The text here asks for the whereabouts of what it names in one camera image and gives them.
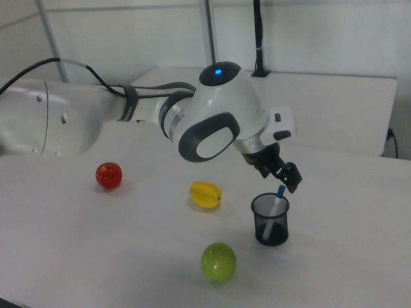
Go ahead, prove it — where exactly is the green apple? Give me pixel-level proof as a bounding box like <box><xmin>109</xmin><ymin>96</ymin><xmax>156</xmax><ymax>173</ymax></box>
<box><xmin>200</xmin><ymin>242</ymin><xmax>237</xmax><ymax>282</ymax></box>

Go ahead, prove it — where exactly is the aluminium partition frame post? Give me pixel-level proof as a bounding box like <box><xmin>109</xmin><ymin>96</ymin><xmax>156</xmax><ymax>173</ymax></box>
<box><xmin>34</xmin><ymin>0</ymin><xmax>71</xmax><ymax>85</ymax></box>
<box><xmin>198</xmin><ymin>0</ymin><xmax>220</xmax><ymax>65</ymax></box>

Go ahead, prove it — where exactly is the yellow starfruit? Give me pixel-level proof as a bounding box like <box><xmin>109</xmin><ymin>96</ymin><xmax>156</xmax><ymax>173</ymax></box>
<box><xmin>188</xmin><ymin>181</ymin><xmax>223</xmax><ymax>210</ymax></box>

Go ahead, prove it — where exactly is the red apple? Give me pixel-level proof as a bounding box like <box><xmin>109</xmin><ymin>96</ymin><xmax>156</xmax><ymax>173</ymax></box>
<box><xmin>95</xmin><ymin>162</ymin><xmax>123</xmax><ymax>189</ymax></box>

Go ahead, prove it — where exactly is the black mesh pen cup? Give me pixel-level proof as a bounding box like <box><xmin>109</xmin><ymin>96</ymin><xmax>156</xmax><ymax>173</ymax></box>
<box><xmin>250</xmin><ymin>192</ymin><xmax>290</xmax><ymax>247</ymax></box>

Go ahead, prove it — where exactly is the grey velcro strap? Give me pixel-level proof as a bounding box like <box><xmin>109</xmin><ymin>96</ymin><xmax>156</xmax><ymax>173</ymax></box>
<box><xmin>116</xmin><ymin>83</ymin><xmax>139</xmax><ymax>123</ymax></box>

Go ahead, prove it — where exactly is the white marker pen blue cap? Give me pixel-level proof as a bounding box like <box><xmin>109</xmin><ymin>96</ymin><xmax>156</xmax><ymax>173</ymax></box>
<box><xmin>261</xmin><ymin>185</ymin><xmax>286</xmax><ymax>242</ymax></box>

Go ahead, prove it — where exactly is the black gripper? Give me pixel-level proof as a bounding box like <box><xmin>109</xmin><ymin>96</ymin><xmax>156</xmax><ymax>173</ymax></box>
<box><xmin>239</xmin><ymin>143</ymin><xmax>304</xmax><ymax>194</ymax></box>

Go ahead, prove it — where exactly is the black pole with square base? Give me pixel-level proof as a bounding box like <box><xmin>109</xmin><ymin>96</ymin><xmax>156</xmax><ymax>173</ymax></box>
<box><xmin>250</xmin><ymin>0</ymin><xmax>272</xmax><ymax>78</ymax></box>

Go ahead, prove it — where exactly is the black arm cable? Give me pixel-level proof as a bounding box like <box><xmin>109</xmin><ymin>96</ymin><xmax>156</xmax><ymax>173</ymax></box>
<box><xmin>0</xmin><ymin>57</ymin><xmax>197</xmax><ymax>97</ymax></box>

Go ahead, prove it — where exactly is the black wall cable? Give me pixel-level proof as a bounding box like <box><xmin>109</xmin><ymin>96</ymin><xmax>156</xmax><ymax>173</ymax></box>
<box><xmin>387</xmin><ymin>127</ymin><xmax>399</xmax><ymax>158</ymax></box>

